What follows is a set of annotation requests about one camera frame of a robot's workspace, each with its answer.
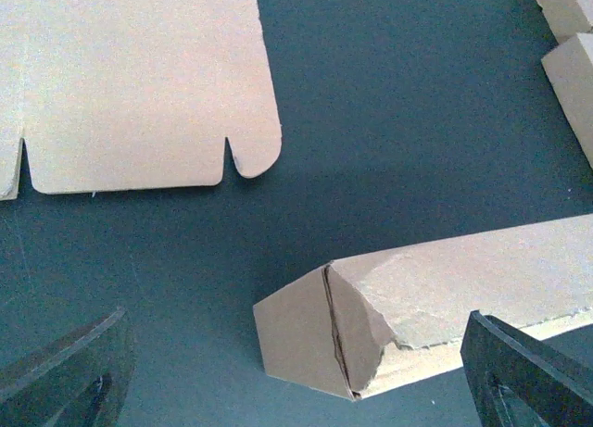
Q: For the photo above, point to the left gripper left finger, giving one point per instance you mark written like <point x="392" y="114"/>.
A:
<point x="80" y="379"/>

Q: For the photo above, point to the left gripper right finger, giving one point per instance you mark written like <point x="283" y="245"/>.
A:
<point x="517" y="380"/>

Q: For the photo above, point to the large folded cardboard box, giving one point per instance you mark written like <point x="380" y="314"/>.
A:
<point x="570" y="72"/>

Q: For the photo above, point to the small folded cardboard box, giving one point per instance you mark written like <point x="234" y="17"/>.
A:
<point x="566" y="18"/>

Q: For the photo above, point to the flat cardboard blank stack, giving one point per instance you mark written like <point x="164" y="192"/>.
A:
<point x="113" y="95"/>

